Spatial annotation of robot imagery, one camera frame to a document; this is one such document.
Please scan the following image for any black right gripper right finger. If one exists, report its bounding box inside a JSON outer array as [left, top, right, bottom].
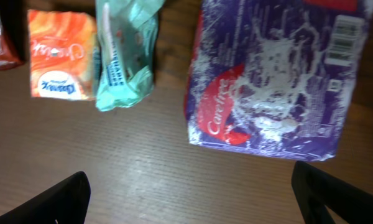
[[292, 161, 373, 224]]

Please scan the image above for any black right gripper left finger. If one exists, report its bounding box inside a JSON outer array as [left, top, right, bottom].
[[0, 171, 91, 224]]

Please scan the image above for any purple red sanitary pad pack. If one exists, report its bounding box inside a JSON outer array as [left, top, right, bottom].
[[185, 0, 373, 161]]

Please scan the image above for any orange tissue pack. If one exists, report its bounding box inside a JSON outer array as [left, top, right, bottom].
[[27, 9, 98, 101]]

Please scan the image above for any teal green wipes packet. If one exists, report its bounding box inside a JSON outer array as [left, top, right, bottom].
[[96, 0, 165, 111]]

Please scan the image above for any red brown snack bar wrapper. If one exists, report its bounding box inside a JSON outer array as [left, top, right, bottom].
[[0, 0, 24, 72]]

